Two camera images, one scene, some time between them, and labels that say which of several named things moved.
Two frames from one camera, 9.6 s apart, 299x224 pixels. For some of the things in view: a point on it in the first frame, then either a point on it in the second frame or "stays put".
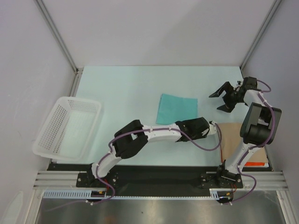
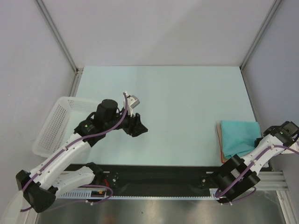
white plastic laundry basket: (71, 131) stays put
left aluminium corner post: (78, 72) stays put
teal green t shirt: (173, 109) → (238, 137)
